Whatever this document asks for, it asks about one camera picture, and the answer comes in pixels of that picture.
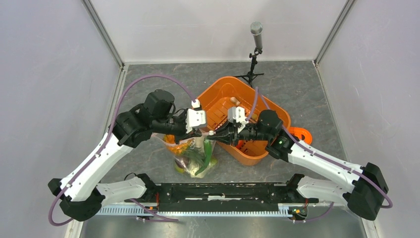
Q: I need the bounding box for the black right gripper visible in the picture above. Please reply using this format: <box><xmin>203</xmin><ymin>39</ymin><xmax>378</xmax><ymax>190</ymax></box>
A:
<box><xmin>208</xmin><ymin>119</ymin><xmax>271</xmax><ymax>148</ymax></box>

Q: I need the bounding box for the orange toy pineapple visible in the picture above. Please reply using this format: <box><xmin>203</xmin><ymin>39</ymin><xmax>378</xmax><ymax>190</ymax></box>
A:
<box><xmin>166</xmin><ymin>137</ymin><xmax>205</xmax><ymax>166</ymax></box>

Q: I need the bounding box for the green toy cucumber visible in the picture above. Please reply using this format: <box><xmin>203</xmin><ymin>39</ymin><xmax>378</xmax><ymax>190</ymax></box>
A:
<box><xmin>195</xmin><ymin>139</ymin><xmax>212</xmax><ymax>176</ymax></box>

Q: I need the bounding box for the clear dotted zip top bag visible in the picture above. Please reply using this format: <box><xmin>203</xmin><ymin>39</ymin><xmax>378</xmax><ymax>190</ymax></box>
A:
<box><xmin>160</xmin><ymin>132</ymin><xmax>218</xmax><ymax>179</ymax></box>

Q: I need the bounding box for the dark red toy fruit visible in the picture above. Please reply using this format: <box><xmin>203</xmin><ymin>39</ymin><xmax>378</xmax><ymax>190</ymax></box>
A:
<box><xmin>175</xmin><ymin>157</ymin><xmax>190</xmax><ymax>169</ymax></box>

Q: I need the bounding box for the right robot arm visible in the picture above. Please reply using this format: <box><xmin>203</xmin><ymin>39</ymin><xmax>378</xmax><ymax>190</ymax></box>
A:
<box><xmin>209</xmin><ymin>107</ymin><xmax>393</xmax><ymax>221</ymax></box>

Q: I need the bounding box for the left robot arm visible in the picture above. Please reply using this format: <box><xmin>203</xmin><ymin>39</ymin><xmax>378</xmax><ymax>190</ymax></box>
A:
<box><xmin>48</xmin><ymin>89</ymin><xmax>206</xmax><ymax>222</ymax></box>

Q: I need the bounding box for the small beige toy piece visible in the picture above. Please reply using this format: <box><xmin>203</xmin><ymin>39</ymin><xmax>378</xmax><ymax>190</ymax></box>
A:
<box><xmin>230</xmin><ymin>97</ymin><xmax>241</xmax><ymax>107</ymax></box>

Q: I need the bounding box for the orange plastic basket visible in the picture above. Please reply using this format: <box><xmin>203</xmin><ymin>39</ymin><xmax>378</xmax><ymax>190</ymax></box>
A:
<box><xmin>196</xmin><ymin>76</ymin><xmax>292</xmax><ymax>167</ymax></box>

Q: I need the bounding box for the black microphone tripod stand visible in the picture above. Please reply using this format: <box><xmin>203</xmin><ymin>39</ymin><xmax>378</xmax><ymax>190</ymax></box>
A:
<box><xmin>235</xmin><ymin>48</ymin><xmax>264</xmax><ymax>88</ymax></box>

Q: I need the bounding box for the grey microphone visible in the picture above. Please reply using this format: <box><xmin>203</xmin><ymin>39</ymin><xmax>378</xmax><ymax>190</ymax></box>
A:
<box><xmin>250</xmin><ymin>21</ymin><xmax>263</xmax><ymax>50</ymax></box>

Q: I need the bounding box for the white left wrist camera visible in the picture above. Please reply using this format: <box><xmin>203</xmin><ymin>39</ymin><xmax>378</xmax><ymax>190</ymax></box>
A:
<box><xmin>186</xmin><ymin>99</ymin><xmax>208</xmax><ymax>133</ymax></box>

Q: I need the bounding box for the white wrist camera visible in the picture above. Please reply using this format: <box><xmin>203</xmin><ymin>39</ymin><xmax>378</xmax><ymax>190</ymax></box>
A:
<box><xmin>186</xmin><ymin>99</ymin><xmax>208</xmax><ymax>133</ymax></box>
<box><xmin>227</xmin><ymin>107</ymin><xmax>249</xmax><ymax>124</ymax></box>

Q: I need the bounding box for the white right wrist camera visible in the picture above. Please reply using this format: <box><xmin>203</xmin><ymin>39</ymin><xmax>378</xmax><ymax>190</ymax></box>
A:
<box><xmin>227</xmin><ymin>107</ymin><xmax>249</xmax><ymax>124</ymax></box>

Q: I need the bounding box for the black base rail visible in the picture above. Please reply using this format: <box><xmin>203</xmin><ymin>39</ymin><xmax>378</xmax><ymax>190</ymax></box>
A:
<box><xmin>98</xmin><ymin>181</ymin><xmax>373</xmax><ymax>219</ymax></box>

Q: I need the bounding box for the orange toy handle block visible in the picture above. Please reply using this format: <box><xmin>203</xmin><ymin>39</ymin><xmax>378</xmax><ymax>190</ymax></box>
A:
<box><xmin>289</xmin><ymin>127</ymin><xmax>313</xmax><ymax>145</ymax></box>

